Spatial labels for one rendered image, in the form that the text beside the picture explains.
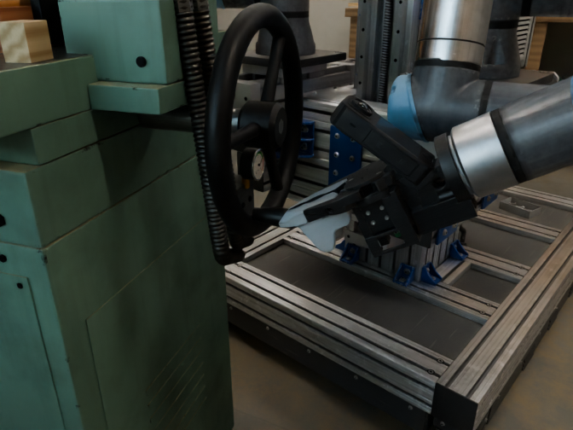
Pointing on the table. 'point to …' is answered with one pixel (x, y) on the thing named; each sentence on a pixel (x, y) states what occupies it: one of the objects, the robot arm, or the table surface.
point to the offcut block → (26, 41)
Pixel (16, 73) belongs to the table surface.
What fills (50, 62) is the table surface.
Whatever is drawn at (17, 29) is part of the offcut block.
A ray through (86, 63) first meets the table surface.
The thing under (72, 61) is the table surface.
